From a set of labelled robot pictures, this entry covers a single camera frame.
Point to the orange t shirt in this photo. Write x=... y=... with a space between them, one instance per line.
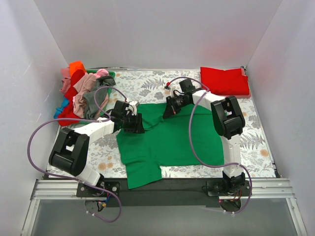
x=74 y=66

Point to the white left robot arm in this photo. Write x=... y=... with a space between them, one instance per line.
x=70 y=150

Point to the green t shirt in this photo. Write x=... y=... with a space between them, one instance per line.
x=165 y=142

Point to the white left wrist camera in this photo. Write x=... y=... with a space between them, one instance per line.
x=132 y=108

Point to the crumpled red t shirt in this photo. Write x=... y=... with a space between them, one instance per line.
x=68 y=110

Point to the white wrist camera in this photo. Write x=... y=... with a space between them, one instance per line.
x=132 y=108
x=169 y=88

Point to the aluminium frame rail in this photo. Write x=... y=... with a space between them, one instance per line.
x=67 y=208

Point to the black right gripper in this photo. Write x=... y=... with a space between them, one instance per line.
x=172 y=105

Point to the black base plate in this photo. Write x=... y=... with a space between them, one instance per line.
x=175 y=192

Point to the blue t shirt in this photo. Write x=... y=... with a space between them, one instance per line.
x=60 y=109

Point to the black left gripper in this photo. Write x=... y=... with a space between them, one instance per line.
x=133 y=123

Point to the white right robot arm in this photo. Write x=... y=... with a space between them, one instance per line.
x=228 y=122

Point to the green laundry basket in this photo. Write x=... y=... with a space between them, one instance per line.
x=99 y=73

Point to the grey t shirt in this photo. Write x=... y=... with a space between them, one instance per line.
x=91 y=110

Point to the folded red t shirt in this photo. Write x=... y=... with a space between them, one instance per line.
x=209 y=77

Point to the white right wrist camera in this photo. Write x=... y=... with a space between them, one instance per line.
x=169 y=88

